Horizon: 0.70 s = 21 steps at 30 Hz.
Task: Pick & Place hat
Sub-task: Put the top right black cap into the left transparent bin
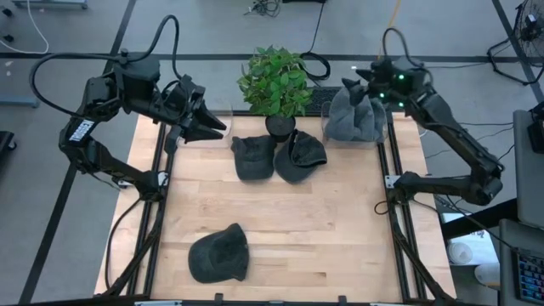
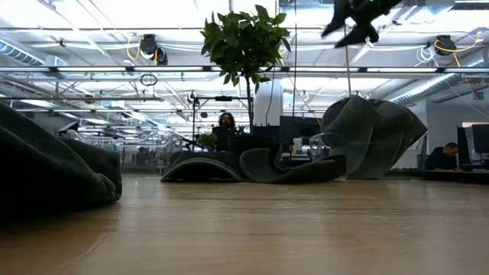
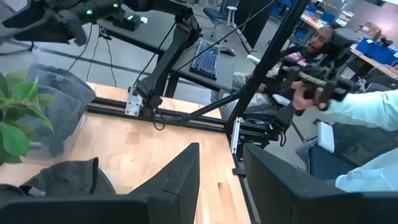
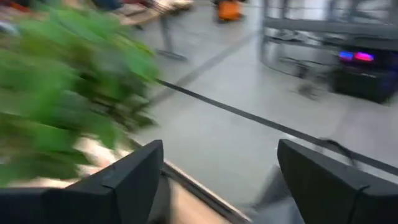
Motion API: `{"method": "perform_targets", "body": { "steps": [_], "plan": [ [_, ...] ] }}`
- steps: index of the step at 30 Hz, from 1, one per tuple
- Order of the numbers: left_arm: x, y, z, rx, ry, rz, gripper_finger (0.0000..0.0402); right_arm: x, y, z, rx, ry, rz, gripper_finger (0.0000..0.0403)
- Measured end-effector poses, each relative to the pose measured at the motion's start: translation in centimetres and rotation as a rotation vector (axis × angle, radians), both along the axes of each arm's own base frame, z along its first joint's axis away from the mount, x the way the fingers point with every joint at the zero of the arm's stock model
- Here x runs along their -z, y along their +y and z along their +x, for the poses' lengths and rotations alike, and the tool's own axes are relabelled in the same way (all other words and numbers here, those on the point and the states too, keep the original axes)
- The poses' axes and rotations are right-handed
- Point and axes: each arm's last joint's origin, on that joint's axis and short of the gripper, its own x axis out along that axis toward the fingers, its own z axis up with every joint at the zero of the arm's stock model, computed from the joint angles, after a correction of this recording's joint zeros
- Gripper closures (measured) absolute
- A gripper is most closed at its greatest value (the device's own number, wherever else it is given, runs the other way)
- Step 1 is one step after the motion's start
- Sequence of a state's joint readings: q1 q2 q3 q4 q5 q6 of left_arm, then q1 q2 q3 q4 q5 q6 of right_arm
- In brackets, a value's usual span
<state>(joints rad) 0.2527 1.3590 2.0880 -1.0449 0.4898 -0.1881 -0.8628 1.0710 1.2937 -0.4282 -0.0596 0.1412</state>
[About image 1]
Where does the thick black looped cable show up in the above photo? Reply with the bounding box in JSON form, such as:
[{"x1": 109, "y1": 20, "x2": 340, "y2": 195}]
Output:
[{"x1": 299, "y1": 0, "x2": 332, "y2": 82}]

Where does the black frame rail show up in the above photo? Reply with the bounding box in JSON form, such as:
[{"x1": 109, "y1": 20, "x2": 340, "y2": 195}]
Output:
[
  {"x1": 386, "y1": 112, "x2": 428, "y2": 298},
  {"x1": 377, "y1": 142, "x2": 410, "y2": 298},
  {"x1": 126, "y1": 122, "x2": 167, "y2": 298},
  {"x1": 144, "y1": 150, "x2": 179, "y2": 298}
]

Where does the black floor object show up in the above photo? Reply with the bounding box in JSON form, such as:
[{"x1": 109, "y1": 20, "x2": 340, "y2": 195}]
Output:
[{"x1": 0, "y1": 130, "x2": 18, "y2": 152}]

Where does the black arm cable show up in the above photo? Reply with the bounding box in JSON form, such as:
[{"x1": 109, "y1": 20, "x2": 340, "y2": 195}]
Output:
[
  {"x1": 28, "y1": 14, "x2": 180, "y2": 118},
  {"x1": 381, "y1": 27, "x2": 430, "y2": 82}
]

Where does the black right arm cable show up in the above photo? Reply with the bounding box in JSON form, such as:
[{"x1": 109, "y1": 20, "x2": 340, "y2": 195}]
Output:
[{"x1": 381, "y1": 27, "x2": 430, "y2": 82}]

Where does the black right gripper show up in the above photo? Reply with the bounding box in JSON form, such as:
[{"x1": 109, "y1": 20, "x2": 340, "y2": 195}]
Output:
[{"x1": 342, "y1": 58, "x2": 396, "y2": 108}]

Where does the green leafy potted plant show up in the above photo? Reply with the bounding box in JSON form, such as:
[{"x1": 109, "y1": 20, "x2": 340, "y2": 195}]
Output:
[{"x1": 236, "y1": 45, "x2": 315, "y2": 119}]

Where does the black floor fan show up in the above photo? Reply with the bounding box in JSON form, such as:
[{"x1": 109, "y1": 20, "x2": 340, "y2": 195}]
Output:
[{"x1": 487, "y1": 0, "x2": 544, "y2": 86}]

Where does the yellow hanging cable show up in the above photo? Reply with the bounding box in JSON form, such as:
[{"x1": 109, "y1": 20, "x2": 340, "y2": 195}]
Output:
[{"x1": 379, "y1": 0, "x2": 403, "y2": 56}]

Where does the white paper cup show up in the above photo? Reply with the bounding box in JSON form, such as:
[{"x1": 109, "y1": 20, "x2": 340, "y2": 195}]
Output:
[
  {"x1": 445, "y1": 241, "x2": 475, "y2": 266},
  {"x1": 473, "y1": 262, "x2": 502, "y2": 288}
]

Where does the keypad with blue keys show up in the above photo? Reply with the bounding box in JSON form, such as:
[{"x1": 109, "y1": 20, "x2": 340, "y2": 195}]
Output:
[{"x1": 514, "y1": 249, "x2": 544, "y2": 305}]

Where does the white paper sheet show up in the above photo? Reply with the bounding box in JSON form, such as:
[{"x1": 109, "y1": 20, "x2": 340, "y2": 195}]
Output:
[{"x1": 441, "y1": 212, "x2": 502, "y2": 267}]

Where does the black desk beam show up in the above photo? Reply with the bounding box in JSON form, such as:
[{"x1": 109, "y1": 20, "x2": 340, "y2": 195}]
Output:
[{"x1": 440, "y1": 196, "x2": 520, "y2": 240}]

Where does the tangled black cable bundle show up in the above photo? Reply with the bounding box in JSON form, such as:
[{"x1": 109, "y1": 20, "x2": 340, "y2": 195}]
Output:
[{"x1": 243, "y1": 0, "x2": 282, "y2": 18}]

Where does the thin black floor cable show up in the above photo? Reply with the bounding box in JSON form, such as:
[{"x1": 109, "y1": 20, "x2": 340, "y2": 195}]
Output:
[{"x1": 424, "y1": 62, "x2": 490, "y2": 71}]

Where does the black keyboard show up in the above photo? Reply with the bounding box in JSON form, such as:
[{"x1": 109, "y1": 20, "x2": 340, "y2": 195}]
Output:
[{"x1": 304, "y1": 86, "x2": 341, "y2": 115}]

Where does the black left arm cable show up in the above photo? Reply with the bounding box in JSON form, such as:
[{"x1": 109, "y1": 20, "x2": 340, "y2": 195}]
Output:
[{"x1": 28, "y1": 14, "x2": 180, "y2": 118}]

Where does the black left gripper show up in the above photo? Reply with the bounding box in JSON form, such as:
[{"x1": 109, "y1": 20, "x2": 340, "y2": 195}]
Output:
[{"x1": 163, "y1": 74, "x2": 227, "y2": 156}]

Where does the black diagonal frame brace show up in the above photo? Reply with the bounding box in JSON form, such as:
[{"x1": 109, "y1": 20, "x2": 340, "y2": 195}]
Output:
[
  {"x1": 390, "y1": 223, "x2": 455, "y2": 302},
  {"x1": 104, "y1": 229, "x2": 162, "y2": 298}
]

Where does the white floor cable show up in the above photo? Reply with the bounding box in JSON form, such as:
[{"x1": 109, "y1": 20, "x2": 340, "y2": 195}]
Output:
[{"x1": 0, "y1": 0, "x2": 50, "y2": 55}]

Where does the grey cart base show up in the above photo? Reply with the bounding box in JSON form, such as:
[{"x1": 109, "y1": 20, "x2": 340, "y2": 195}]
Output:
[{"x1": 11, "y1": 0, "x2": 89, "y2": 10}]

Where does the dark grey baseball cap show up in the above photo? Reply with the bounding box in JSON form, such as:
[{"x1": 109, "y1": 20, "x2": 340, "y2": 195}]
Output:
[
  {"x1": 273, "y1": 129, "x2": 329, "y2": 185},
  {"x1": 230, "y1": 134, "x2": 277, "y2": 182},
  {"x1": 187, "y1": 222, "x2": 251, "y2": 285}
]

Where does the black box device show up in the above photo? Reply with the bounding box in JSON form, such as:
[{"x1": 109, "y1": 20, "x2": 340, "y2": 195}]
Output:
[{"x1": 526, "y1": 100, "x2": 544, "y2": 155}]

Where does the black plant pot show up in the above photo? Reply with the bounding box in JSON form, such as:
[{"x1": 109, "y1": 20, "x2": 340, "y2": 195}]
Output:
[{"x1": 264, "y1": 113, "x2": 298, "y2": 144}]

